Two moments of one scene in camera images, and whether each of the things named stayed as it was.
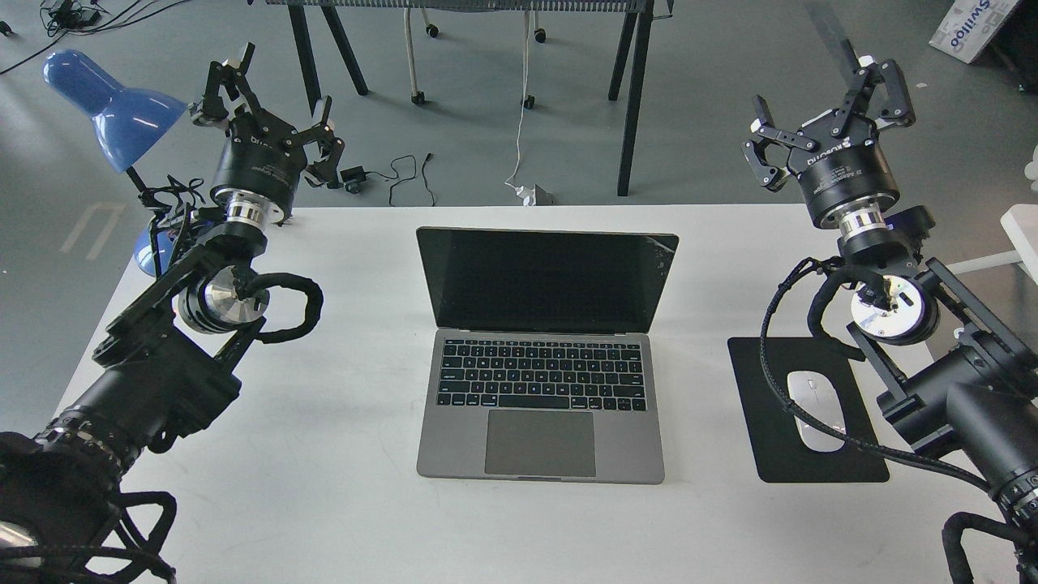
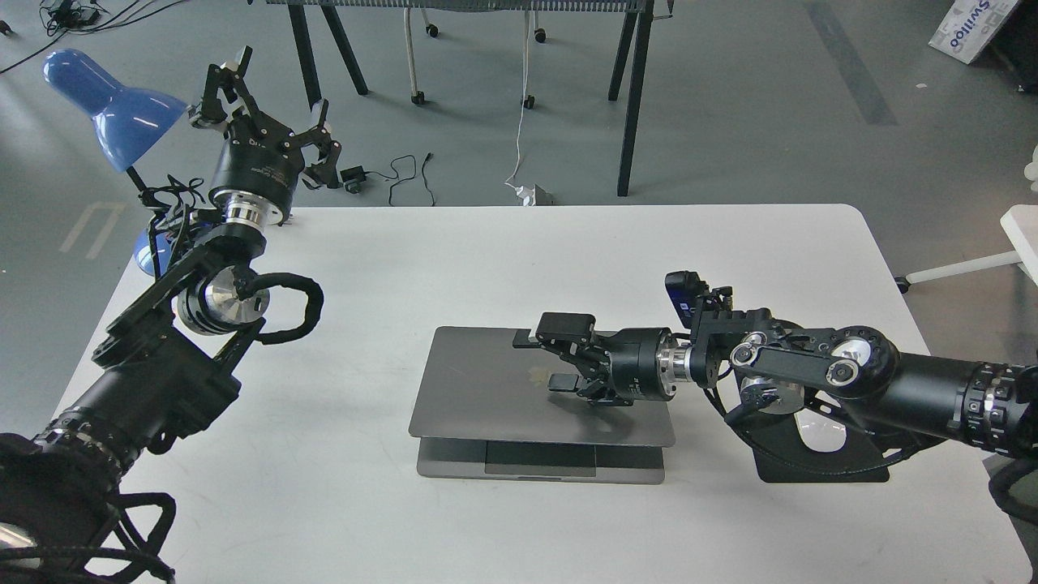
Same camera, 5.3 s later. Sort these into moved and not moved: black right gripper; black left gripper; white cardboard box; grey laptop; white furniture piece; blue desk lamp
Moved: black right gripper; grey laptop
Not moved: black left gripper; white furniture piece; white cardboard box; blue desk lamp
